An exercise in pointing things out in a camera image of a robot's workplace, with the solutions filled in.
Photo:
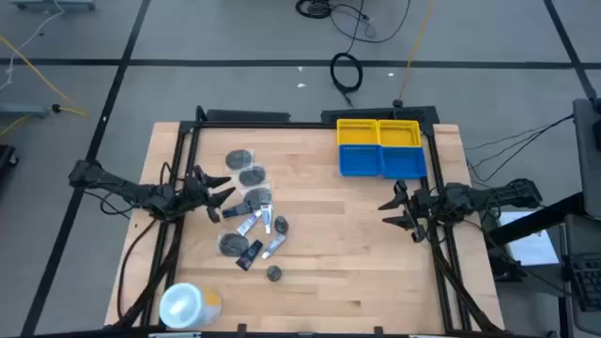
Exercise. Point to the grey floor stand foot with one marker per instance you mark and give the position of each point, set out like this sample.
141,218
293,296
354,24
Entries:
51,4
23,111

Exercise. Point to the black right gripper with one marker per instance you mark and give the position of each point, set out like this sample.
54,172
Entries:
418,206

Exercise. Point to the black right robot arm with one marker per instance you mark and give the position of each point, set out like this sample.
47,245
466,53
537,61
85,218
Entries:
493,195

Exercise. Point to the small white toothpaste tube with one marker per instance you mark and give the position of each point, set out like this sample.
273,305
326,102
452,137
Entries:
266,218
273,246
249,222

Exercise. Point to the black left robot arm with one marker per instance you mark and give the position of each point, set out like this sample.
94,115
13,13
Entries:
136,192

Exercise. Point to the black table clamp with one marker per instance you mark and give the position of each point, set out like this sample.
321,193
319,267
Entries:
378,330
241,330

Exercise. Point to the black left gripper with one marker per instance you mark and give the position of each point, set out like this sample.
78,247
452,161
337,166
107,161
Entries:
197,195

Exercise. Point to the black desk foot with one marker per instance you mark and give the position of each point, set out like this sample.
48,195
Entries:
507,267

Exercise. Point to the black floor equipment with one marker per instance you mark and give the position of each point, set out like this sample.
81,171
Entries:
7,157

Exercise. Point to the small dark grey round puck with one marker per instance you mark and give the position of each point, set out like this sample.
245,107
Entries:
274,272
281,225

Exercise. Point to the black vented controller box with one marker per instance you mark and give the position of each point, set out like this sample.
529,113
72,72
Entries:
375,113

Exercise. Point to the black keyboard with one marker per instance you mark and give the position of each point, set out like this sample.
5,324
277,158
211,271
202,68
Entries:
589,281

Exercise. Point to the black flat controller box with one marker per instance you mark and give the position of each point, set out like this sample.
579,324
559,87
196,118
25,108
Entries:
246,116

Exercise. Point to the black desk leg bar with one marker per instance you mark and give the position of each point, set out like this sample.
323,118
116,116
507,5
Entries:
540,218

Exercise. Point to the black aluminium rig frame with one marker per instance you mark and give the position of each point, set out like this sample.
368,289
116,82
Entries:
282,125

